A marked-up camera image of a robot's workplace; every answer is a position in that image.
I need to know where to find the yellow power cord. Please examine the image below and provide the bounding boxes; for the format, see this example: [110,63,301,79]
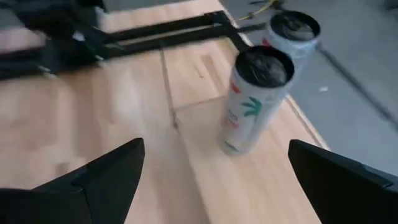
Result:
[239,0,280,20]

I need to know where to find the black aluminium table frame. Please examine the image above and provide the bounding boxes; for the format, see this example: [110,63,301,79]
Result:
[99,10,268,60]

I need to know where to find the low light wooden shelf board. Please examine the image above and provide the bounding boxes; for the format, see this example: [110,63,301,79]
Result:
[0,0,330,224]

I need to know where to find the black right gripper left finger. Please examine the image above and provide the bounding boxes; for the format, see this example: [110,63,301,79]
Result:
[0,138,146,224]

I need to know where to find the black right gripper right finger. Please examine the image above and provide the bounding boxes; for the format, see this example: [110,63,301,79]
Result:
[287,139,398,224]

